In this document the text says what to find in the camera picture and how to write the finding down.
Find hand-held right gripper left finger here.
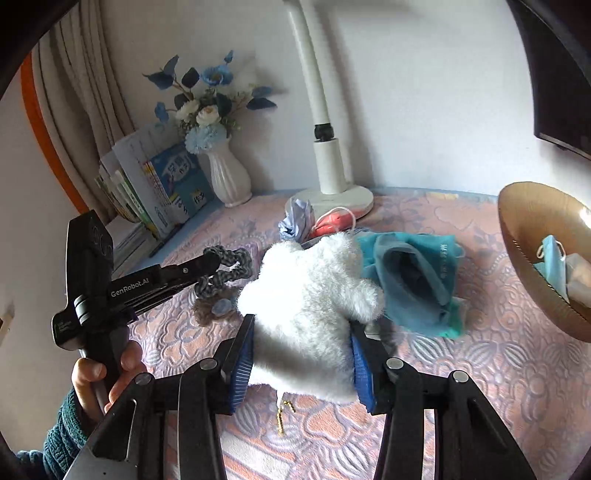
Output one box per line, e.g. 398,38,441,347
62,314,257,480

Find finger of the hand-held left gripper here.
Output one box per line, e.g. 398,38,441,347
133,275,209,316
157,255,223,285

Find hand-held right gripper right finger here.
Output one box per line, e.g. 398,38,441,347
348,320,539,480

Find grey braided rope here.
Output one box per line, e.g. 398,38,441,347
194,246,254,302

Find white plush toy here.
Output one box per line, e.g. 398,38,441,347
236,232,386,435

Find teal drawstring bag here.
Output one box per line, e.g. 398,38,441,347
358,232,468,339

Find light blue patterned cloth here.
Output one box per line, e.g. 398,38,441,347
278,198,316,242

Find brown ribbed bowl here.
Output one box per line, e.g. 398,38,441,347
498,181,591,344

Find person's left hand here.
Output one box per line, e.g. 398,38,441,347
71,338,149,422

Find stack of books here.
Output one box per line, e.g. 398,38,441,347
95,121,216,274

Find white ribbed vase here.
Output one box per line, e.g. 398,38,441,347
203,137,253,208

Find pink patterned blanket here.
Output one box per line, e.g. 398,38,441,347
111,186,591,480

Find red small pouch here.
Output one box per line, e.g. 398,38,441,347
310,206,359,239

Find blue and white artificial flowers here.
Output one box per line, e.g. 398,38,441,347
142,50,278,156

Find white desk lamp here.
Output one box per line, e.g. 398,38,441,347
283,0,375,219

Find cream curtain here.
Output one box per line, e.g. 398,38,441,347
32,0,139,214

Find blue face mask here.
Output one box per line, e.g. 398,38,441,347
534,234,572,302

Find brown fluffy hair tie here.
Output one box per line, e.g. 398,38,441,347
193,295,235,326

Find orange frame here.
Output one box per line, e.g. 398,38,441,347
20,53,89,216

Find black wall television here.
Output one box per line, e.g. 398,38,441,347
505,0,591,161

